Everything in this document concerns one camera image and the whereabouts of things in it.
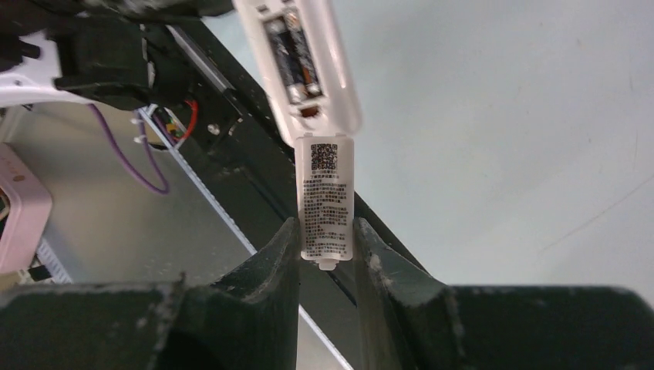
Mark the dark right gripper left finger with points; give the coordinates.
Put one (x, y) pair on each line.
(99, 326)

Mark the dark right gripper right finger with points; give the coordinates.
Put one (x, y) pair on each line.
(410, 320)

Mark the white battery compartment cover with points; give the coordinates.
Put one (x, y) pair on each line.
(324, 167)

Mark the white remote control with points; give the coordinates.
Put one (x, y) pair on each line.
(337, 111)

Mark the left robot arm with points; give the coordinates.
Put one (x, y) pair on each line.
(119, 53)

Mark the pink box device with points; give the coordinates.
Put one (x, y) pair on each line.
(30, 204)

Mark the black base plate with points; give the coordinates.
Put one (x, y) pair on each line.
(236, 149)

